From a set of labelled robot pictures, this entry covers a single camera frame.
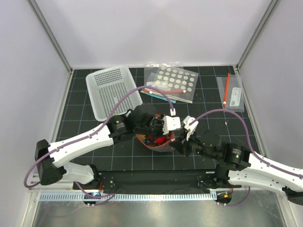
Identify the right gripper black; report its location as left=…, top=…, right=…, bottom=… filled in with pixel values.
left=169, top=128, right=219, bottom=161

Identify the orange zipper clear bag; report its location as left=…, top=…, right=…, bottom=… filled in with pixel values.
left=136, top=132, right=175, bottom=152

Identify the red yellow apple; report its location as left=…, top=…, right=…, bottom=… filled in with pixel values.
left=155, top=136, right=170, bottom=146

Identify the white perforated plastic basket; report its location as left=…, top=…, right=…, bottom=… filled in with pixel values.
left=86, top=66, right=136, bottom=122

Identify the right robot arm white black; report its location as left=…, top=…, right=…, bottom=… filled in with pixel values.
left=169, top=131, right=303, bottom=205

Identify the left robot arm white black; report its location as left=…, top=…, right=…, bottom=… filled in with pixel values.
left=35, top=105, right=168, bottom=189

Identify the blue zipper clear bag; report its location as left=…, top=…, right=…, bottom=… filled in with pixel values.
left=140, top=89, right=168, bottom=102

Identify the polka dot zip bag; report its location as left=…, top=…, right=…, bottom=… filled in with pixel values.
left=144, top=63, right=199, bottom=104

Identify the right orange zipper bag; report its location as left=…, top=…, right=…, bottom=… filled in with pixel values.
left=216, top=73, right=244, bottom=113

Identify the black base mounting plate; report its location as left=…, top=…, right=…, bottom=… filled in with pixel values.
left=72, top=169, right=242, bottom=195

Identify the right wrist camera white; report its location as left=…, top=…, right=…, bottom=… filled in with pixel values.
left=181, top=116, right=198, bottom=141

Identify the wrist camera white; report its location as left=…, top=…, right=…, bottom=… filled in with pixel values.
left=181, top=116, right=198, bottom=141
left=162, top=116, right=181, bottom=135

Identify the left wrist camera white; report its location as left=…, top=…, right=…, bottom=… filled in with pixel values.
left=162, top=116, right=181, bottom=135

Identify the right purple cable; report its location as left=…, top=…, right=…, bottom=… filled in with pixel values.
left=189, top=109, right=303, bottom=208

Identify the purple cable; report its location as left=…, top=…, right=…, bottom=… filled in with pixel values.
left=23, top=86, right=177, bottom=206
left=189, top=109, right=303, bottom=208

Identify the perforated metal cable rail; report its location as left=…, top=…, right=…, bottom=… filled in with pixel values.
left=38, top=191, right=217, bottom=202

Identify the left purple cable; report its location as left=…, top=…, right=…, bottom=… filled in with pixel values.
left=23, top=86, right=177, bottom=206

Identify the left aluminium frame post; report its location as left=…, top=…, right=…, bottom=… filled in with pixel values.
left=27, top=0, right=72, bottom=73

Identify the aluminium frame post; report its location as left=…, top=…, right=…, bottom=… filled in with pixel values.
left=27, top=0, right=72, bottom=73
left=236, top=0, right=281, bottom=71

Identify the right aluminium frame post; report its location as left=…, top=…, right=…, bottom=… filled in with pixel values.
left=236, top=0, right=281, bottom=71

